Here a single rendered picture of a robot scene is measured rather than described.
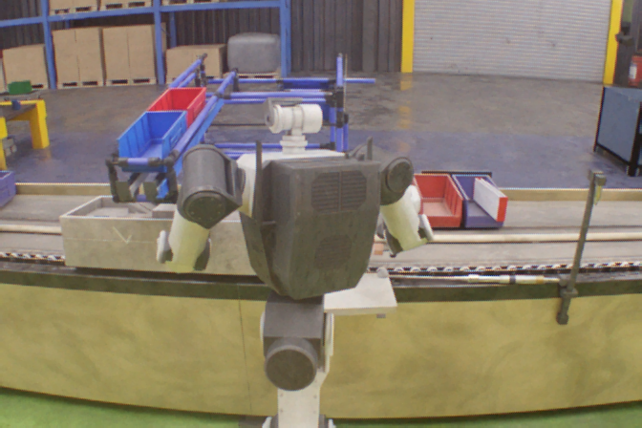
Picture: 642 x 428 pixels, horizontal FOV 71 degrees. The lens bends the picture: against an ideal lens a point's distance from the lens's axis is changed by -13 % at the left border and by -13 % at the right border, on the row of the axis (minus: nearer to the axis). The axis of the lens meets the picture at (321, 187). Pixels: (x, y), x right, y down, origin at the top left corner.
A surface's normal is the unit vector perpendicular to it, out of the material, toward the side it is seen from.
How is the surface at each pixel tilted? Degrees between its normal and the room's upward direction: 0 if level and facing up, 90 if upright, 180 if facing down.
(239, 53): 88
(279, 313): 33
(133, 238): 80
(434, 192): 88
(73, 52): 90
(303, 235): 95
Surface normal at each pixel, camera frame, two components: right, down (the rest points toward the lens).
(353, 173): 0.48, 0.15
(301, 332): -0.03, -0.58
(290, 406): -0.04, 0.02
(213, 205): 0.20, 0.69
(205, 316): -0.03, 0.37
